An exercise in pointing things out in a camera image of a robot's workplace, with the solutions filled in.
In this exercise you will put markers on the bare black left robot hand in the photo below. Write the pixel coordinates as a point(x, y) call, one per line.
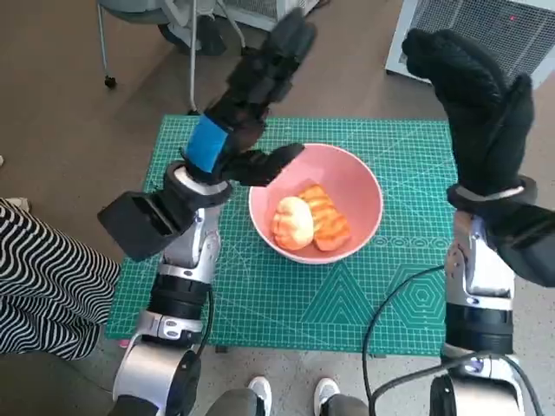
point(243, 112)

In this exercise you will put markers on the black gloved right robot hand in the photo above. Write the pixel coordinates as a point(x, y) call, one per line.
point(481, 121)

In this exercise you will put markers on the round toy bread bun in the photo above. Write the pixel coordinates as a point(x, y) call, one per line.
point(295, 221)

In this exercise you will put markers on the pink bowl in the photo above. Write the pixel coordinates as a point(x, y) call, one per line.
point(347, 190)

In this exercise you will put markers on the oblong toy bread loaf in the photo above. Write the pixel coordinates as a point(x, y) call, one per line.
point(331, 225)

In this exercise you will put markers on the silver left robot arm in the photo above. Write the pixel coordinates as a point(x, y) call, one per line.
point(204, 247)

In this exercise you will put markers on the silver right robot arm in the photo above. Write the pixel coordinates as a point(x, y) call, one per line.
point(477, 268)

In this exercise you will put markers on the grey chair with casters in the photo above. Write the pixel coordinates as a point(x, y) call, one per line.
point(193, 65)

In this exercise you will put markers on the person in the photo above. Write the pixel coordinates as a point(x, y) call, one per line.
point(52, 281)
point(212, 39)
point(234, 403)

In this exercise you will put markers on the white cabinet with mesh panel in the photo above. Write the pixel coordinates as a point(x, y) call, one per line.
point(251, 8)

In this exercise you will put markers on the white ventilated appliance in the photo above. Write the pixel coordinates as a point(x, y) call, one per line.
point(455, 15)

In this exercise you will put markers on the green cutting mat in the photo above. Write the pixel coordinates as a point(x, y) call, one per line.
point(243, 303)

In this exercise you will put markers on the white shoe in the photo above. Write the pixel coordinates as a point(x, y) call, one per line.
point(325, 390)
point(260, 390)
point(15, 204)

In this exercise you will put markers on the pink shoe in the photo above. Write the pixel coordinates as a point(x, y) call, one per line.
point(124, 343)

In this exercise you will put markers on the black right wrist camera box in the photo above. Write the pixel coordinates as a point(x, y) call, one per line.
point(529, 247)

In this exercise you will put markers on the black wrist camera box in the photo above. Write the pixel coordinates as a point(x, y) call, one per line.
point(139, 225)
point(529, 247)

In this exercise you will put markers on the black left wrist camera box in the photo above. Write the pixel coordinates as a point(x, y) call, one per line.
point(139, 225)

